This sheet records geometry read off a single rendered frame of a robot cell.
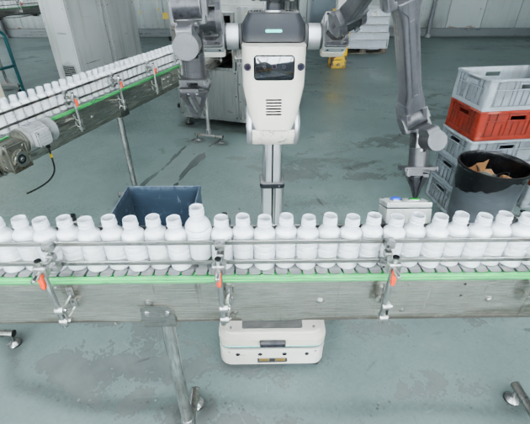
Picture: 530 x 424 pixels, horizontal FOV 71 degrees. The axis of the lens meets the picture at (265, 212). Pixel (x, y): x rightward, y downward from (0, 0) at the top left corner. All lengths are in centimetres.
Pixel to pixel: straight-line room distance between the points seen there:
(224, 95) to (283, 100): 336
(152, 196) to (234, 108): 323
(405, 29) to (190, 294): 89
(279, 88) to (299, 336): 114
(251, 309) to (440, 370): 134
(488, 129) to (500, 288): 205
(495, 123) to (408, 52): 218
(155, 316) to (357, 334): 135
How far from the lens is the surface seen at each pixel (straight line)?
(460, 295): 125
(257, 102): 144
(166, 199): 166
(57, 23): 688
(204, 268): 108
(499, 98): 314
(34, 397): 227
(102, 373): 221
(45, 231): 114
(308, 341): 189
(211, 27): 133
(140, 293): 113
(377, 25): 1040
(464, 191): 283
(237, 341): 188
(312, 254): 103
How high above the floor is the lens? 171
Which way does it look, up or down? 33 degrees down
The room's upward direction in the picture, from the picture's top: straight up
